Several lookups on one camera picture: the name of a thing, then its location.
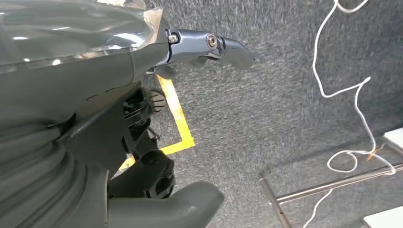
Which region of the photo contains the steel table with white panel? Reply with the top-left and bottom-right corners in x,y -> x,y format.
362,206 -> 403,228

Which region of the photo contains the stainless steel workbench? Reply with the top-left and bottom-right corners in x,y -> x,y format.
259,163 -> 403,228

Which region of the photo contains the black robot foot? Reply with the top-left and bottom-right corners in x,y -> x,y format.
57,82 -> 177,200

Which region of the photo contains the white floor cable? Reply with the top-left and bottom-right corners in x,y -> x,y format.
302,0 -> 397,228

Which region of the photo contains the yellow floor tape square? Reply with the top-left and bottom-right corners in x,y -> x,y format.
118,75 -> 196,172

